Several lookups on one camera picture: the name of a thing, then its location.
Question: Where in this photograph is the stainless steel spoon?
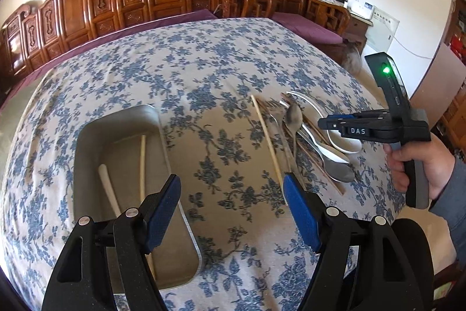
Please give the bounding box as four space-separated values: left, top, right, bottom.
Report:
278 99 357 183

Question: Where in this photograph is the blue floral tablecloth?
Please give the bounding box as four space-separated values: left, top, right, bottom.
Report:
0 16 407 311

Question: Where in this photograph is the carved wooden sofa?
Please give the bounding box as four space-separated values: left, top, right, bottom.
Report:
1 0 257 92

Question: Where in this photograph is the light bamboo chopstick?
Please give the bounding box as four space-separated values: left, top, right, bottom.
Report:
250 95 287 204

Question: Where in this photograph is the wooden side table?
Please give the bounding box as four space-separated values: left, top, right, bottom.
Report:
342 12 373 53

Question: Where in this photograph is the person's right hand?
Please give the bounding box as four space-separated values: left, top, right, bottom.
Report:
383 134 456 201

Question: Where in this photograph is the white electrical panel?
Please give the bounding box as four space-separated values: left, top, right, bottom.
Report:
366 7 400 53

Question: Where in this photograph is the grey metal tray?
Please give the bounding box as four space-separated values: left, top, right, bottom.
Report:
73 105 203 290

